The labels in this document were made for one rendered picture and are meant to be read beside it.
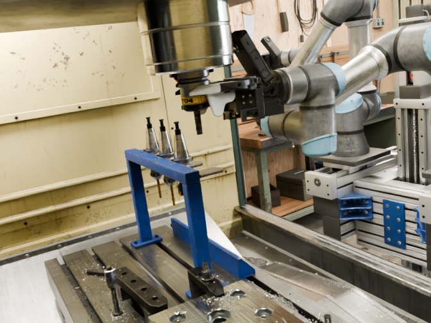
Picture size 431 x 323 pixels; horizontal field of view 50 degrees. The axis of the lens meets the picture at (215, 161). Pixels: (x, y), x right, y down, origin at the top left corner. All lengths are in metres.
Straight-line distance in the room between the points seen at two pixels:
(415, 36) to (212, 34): 0.60
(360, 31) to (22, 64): 1.28
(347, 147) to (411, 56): 0.73
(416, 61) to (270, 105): 0.45
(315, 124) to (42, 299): 1.13
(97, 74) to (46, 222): 0.59
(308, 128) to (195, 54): 0.33
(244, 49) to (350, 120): 1.05
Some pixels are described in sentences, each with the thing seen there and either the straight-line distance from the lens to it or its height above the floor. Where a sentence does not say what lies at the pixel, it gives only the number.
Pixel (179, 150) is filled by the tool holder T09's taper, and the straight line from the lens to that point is 1.27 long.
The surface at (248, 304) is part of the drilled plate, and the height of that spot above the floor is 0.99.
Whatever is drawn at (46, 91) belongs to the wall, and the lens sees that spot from 1.78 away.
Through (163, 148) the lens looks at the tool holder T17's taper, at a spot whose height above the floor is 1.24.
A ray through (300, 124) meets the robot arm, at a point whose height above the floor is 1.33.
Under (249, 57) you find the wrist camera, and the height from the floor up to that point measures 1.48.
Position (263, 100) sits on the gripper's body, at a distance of 0.88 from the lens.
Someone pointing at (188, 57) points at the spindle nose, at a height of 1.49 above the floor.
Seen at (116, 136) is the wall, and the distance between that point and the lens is 1.86.
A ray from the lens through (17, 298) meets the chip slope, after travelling 1.76.
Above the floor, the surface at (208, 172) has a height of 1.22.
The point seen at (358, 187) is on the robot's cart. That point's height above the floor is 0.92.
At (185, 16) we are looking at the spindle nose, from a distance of 0.77.
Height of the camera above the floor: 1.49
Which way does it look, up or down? 13 degrees down
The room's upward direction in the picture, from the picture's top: 7 degrees counter-clockwise
